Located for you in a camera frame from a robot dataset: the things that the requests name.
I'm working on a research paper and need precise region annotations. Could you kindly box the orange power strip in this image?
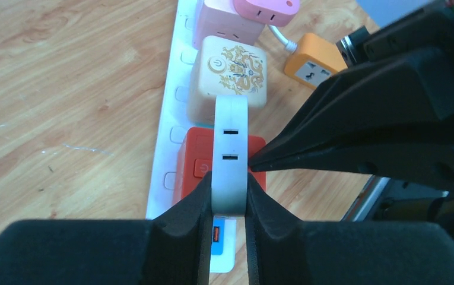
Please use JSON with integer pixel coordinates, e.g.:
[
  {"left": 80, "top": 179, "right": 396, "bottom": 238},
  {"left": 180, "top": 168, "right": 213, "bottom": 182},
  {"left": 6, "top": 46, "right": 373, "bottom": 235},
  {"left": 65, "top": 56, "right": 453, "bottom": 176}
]
[{"left": 284, "top": 33, "right": 347, "bottom": 88}]

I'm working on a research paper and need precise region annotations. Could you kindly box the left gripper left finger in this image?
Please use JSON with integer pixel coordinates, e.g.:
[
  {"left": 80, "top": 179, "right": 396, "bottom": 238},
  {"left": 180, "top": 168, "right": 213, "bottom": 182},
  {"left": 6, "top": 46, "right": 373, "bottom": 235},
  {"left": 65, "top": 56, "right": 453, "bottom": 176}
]
[{"left": 0, "top": 174, "right": 212, "bottom": 284}]

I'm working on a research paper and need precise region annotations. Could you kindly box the white long power strip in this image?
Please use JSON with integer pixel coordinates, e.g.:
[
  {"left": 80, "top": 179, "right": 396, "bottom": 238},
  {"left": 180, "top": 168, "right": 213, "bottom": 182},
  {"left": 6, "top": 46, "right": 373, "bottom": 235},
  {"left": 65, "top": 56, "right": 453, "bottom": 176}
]
[{"left": 146, "top": 1, "right": 236, "bottom": 273}]

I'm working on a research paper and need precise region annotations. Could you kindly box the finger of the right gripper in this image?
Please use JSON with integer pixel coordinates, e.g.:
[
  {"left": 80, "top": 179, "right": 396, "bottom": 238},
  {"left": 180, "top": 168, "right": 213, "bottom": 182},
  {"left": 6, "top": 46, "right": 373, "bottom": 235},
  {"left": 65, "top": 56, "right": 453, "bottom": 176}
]
[{"left": 249, "top": 142, "right": 454, "bottom": 192}]

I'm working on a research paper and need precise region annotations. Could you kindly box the red cube plug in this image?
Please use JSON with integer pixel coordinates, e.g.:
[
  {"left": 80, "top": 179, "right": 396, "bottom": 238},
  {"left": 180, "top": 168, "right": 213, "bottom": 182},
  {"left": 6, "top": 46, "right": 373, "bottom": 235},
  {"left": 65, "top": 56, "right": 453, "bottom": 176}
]
[{"left": 172, "top": 125, "right": 268, "bottom": 207}]

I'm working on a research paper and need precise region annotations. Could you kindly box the white cube plug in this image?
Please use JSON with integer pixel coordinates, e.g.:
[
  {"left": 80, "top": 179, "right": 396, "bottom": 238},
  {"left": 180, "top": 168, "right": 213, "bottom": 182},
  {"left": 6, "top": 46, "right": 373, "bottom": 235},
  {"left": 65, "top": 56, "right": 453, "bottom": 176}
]
[{"left": 211, "top": 95, "right": 248, "bottom": 217}]

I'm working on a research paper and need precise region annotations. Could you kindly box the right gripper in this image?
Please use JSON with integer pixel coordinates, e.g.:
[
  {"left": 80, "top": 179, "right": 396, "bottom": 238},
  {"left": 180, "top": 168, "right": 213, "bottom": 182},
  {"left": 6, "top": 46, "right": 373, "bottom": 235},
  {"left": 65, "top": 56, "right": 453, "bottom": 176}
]
[{"left": 258, "top": 1, "right": 454, "bottom": 157}]

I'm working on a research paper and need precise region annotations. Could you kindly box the light pink cube plug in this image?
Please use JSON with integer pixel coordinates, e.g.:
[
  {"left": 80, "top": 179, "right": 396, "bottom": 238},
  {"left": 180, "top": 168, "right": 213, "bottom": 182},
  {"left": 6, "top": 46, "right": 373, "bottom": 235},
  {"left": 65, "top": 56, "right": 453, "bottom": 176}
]
[{"left": 192, "top": 0, "right": 265, "bottom": 49}]

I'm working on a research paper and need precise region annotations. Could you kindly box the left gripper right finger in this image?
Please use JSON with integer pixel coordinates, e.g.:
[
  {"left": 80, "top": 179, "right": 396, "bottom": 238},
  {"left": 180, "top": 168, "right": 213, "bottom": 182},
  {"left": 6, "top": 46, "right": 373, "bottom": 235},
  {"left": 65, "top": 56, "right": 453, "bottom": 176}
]
[{"left": 245, "top": 176, "right": 454, "bottom": 284}]

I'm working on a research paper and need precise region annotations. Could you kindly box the white cable of orange strip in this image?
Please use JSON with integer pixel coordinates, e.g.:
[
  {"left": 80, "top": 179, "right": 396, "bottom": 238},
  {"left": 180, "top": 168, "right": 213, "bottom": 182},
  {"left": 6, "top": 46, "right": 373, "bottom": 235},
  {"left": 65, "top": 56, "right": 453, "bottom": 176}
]
[{"left": 266, "top": 24, "right": 299, "bottom": 54}]

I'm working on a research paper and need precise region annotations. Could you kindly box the beige cube plug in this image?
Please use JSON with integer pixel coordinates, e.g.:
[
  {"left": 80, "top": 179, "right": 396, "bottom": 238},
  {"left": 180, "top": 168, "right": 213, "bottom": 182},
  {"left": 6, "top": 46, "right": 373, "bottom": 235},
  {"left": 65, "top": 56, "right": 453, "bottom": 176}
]
[{"left": 186, "top": 36, "right": 268, "bottom": 125}]

